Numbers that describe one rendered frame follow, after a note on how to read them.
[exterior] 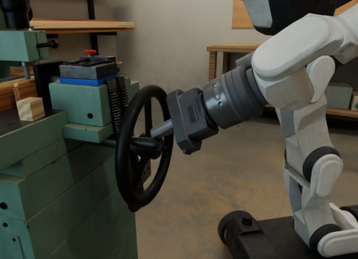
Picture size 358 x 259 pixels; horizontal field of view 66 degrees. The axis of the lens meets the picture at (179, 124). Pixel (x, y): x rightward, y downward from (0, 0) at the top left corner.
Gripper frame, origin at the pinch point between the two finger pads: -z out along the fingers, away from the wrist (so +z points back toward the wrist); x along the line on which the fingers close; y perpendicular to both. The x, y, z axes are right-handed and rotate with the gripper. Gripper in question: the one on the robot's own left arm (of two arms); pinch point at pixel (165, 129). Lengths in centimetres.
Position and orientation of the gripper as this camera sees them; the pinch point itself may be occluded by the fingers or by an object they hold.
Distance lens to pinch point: 53.2
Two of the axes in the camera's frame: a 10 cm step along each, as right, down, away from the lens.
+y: -5.3, -2.0, -8.3
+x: -2.2, -9.1, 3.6
